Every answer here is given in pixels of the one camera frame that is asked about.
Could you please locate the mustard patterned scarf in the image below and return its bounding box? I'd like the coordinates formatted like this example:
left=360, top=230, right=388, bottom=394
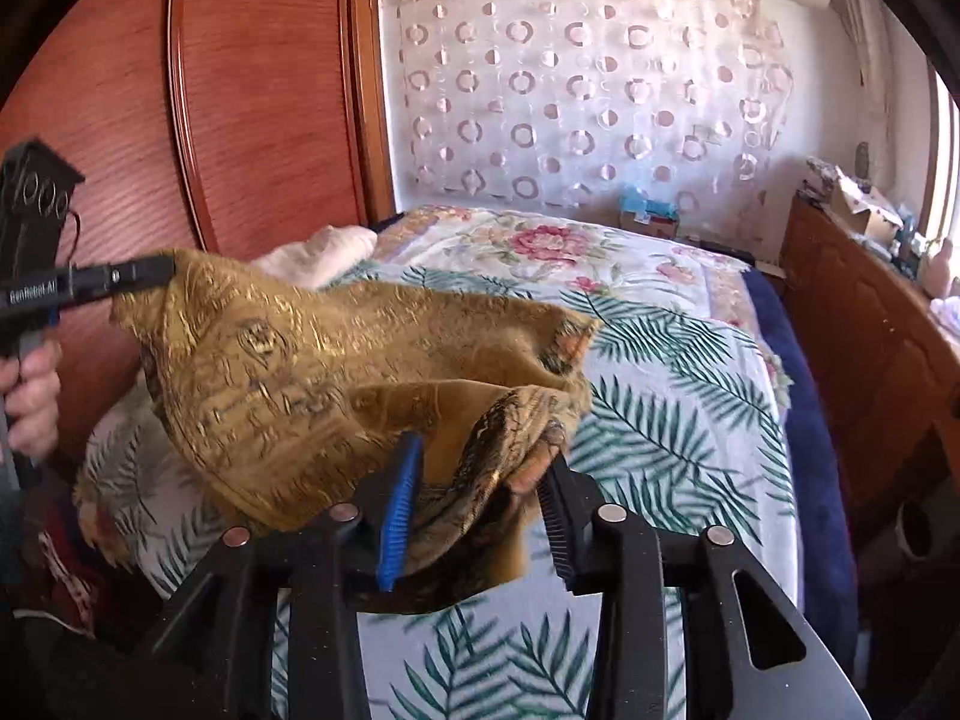
left=112, top=250, right=599, bottom=613

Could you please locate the person's left hand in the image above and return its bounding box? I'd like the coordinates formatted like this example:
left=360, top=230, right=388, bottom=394
left=0, top=337, right=62, bottom=461

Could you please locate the dark blue blanket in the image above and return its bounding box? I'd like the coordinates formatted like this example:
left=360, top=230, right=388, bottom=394
left=743, top=268, right=859, bottom=673

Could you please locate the red wooden headboard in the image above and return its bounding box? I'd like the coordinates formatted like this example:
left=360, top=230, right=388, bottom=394
left=0, top=0, right=399, bottom=467

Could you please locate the floral palm-leaf bedsheet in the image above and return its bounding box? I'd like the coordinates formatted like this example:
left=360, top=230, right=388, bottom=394
left=75, top=206, right=799, bottom=718

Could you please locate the white pillow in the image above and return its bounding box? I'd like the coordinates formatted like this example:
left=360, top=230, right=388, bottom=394
left=251, top=226, right=377, bottom=291

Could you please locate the brown wooden sideboard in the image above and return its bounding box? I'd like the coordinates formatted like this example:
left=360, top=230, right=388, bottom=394
left=781, top=197, right=958, bottom=548

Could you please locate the pink bottle on sideboard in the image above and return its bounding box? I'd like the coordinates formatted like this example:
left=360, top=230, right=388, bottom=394
left=919, top=238, right=953, bottom=299

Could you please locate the blue tissue box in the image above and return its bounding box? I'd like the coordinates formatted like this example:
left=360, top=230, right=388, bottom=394
left=619, top=185, right=680, bottom=239

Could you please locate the cardboard box on sideboard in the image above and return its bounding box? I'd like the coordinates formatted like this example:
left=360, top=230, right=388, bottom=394
left=828, top=172, right=903, bottom=247

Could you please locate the white circle-patterned curtain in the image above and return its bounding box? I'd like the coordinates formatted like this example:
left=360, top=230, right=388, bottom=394
left=381, top=0, right=794, bottom=250

